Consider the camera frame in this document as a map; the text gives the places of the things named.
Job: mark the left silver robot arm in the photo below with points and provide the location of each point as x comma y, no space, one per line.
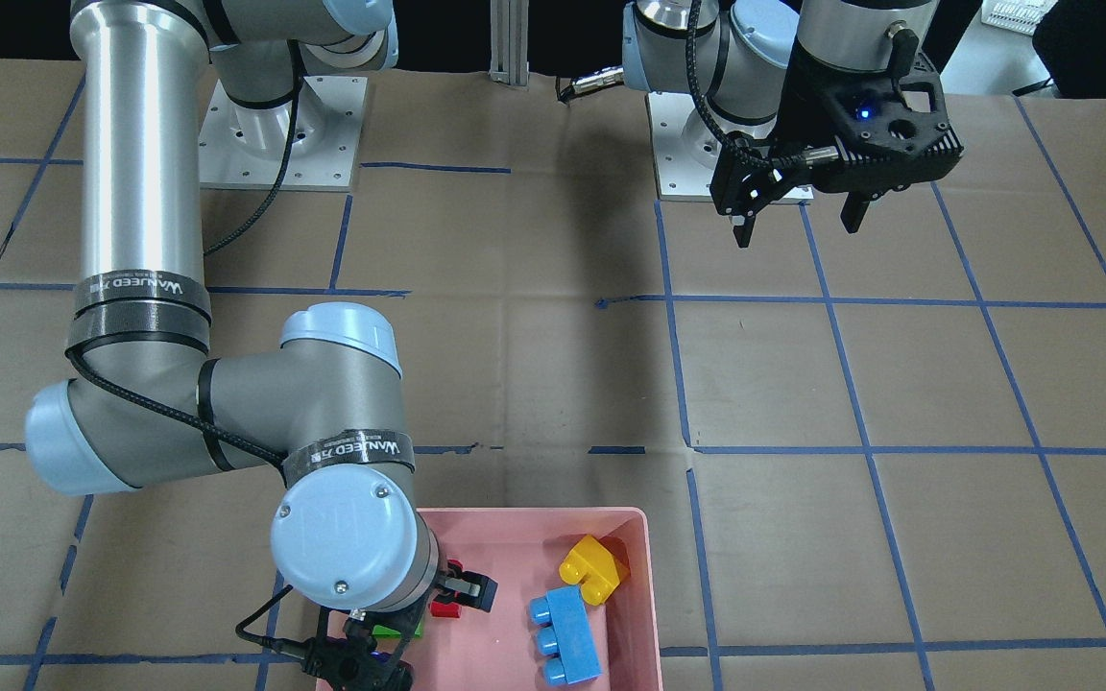
733,61

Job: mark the blue toy block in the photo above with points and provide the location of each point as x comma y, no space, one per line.
564,637

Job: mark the pink plastic box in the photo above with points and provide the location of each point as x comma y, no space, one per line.
521,549

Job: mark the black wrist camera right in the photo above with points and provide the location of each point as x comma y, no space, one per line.
353,662

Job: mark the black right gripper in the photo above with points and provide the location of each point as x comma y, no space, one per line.
472,589

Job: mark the aluminium frame post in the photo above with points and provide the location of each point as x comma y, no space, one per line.
508,36

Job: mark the red toy block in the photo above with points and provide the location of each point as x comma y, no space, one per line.
444,609

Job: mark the green toy block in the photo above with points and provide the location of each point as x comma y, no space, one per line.
384,632

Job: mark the yellow toy block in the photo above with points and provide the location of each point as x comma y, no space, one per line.
595,569

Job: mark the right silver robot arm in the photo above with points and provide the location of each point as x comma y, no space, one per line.
149,404

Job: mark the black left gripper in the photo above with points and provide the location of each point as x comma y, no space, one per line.
805,104

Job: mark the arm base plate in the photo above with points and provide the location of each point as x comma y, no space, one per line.
684,151
241,148

